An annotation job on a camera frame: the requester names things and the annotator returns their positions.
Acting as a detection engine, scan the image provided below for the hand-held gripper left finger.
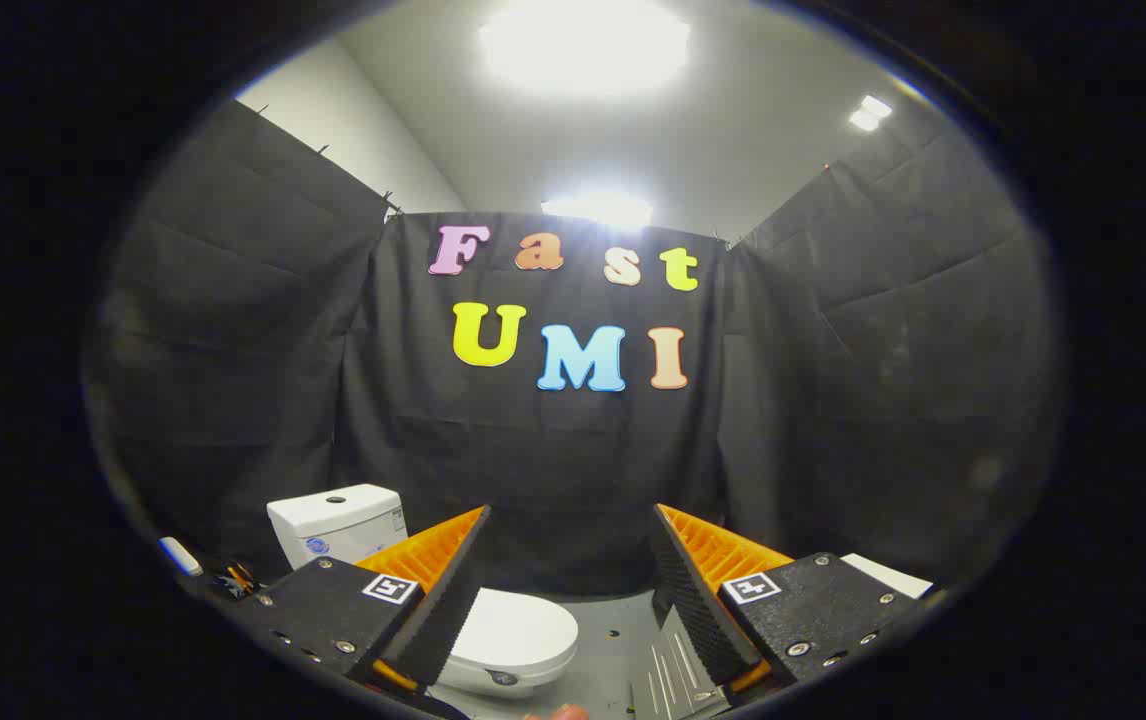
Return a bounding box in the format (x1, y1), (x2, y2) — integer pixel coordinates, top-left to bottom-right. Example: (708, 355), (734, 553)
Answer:
(231, 505), (492, 693)

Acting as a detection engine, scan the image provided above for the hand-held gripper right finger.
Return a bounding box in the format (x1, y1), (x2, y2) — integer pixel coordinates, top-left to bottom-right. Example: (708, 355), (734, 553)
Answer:
(649, 503), (926, 693)

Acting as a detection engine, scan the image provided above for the white toilet lid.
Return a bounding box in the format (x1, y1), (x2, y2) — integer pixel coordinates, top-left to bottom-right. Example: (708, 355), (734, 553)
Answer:
(433, 588), (580, 689)

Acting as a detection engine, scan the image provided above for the white toilet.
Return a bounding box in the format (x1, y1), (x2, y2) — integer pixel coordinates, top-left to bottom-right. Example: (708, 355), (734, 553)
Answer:
(267, 485), (580, 699)

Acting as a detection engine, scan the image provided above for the grey ribbed plastic cabinet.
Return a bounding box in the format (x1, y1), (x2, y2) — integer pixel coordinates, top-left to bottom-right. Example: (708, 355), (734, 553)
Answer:
(628, 553), (934, 719)

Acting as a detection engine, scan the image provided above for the black backdrop cloth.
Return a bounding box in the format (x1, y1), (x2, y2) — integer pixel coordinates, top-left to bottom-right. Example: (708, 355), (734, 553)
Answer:
(88, 100), (1059, 601)

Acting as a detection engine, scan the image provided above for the small white plastic object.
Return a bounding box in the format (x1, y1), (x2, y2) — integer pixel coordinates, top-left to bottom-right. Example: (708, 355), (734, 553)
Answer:
(159, 537), (204, 577)

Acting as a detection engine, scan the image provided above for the narrow ceiling light panel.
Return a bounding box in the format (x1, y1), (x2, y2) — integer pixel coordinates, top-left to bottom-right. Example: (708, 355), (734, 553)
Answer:
(541, 192), (654, 229)

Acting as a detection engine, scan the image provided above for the small ceiling spotlight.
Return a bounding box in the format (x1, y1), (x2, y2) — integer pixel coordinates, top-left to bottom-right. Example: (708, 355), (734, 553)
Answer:
(848, 95), (894, 132)

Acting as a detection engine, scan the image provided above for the large ceiling light panel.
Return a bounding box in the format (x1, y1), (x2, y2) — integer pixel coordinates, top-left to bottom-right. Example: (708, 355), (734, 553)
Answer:
(478, 0), (691, 97)

